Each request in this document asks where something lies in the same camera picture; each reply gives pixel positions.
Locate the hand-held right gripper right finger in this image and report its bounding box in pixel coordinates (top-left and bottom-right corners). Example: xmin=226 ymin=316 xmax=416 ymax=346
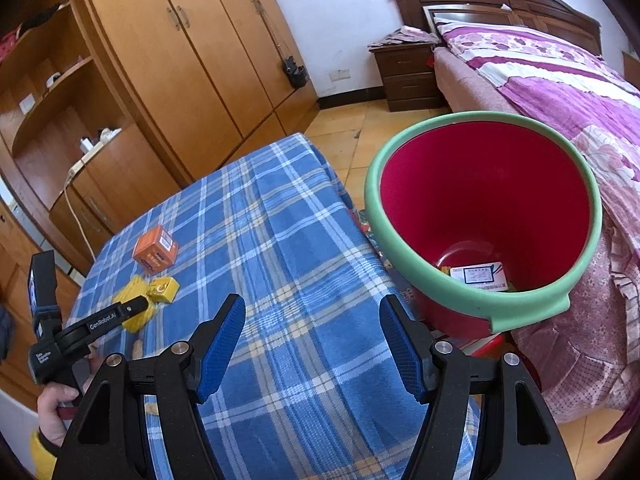
xmin=378 ymin=294 xmax=576 ymax=480

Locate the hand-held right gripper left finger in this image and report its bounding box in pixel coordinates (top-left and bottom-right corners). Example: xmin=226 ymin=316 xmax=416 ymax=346
xmin=52 ymin=294 xmax=247 ymax=480

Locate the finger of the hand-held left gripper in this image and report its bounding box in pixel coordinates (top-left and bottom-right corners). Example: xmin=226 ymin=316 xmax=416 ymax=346
xmin=112 ymin=296 xmax=151 ymax=325

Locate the yellow foam fruit net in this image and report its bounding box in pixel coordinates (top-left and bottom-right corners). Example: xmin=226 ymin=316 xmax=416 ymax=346
xmin=112 ymin=277 xmax=156 ymax=333

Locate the white medicine box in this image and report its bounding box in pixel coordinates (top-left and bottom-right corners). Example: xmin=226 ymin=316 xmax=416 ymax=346
xmin=450 ymin=261 xmax=508 ymax=292

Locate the red bin with green rim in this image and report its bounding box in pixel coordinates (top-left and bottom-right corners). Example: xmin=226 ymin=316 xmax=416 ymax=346
xmin=364 ymin=111 xmax=603 ymax=343

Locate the person's left forearm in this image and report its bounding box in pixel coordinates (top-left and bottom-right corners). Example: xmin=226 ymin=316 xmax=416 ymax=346
xmin=27 ymin=425 xmax=63 ymax=480

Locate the person's left hand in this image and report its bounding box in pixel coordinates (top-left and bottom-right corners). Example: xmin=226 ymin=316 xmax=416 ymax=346
xmin=37 ymin=382 xmax=83 ymax=448

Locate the small yellow box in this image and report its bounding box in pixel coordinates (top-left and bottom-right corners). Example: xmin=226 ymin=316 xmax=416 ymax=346
xmin=147 ymin=276 xmax=180 ymax=305

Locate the orange cardboard box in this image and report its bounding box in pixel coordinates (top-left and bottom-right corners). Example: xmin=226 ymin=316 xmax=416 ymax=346
xmin=132 ymin=226 xmax=179 ymax=276

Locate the red plastic object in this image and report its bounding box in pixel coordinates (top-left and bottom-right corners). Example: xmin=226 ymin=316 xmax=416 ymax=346
xmin=435 ymin=331 xmax=503 ymax=361

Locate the low wooden cabinet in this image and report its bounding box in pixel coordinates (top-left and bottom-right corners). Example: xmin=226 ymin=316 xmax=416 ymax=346
xmin=50 ymin=127 xmax=181 ymax=271

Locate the white power strip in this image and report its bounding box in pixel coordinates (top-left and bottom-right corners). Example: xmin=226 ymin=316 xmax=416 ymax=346
xmin=67 ymin=145 xmax=108 ymax=178

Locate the bed with purple floral bedding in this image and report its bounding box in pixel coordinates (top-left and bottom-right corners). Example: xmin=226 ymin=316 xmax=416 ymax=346
xmin=432 ymin=47 xmax=640 ymax=426

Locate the wooden open shelf unit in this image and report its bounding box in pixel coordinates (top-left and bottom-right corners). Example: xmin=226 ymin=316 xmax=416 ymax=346
xmin=0 ymin=0 xmax=126 ymax=211

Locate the wooden wardrobe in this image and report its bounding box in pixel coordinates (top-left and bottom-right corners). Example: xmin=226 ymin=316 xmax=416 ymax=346
xmin=75 ymin=0 xmax=321 ymax=186

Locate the dark wooden nightstand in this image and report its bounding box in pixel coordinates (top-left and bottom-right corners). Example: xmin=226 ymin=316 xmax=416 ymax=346
xmin=372 ymin=42 xmax=448 ymax=112

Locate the bed with pink bedding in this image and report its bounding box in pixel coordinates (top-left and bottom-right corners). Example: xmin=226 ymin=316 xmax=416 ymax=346
xmin=432 ymin=15 xmax=640 ymax=261

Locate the pink cloth on nightstand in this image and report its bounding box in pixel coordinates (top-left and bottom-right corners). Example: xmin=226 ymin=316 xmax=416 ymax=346
xmin=368 ymin=25 xmax=441 ymax=51

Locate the dark wooden headboard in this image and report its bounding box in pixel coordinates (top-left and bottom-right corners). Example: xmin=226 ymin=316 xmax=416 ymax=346
xmin=390 ymin=0 xmax=603 ymax=56

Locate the white power cable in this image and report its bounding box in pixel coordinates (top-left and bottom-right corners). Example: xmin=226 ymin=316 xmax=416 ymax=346
xmin=64 ymin=175 xmax=96 ymax=261

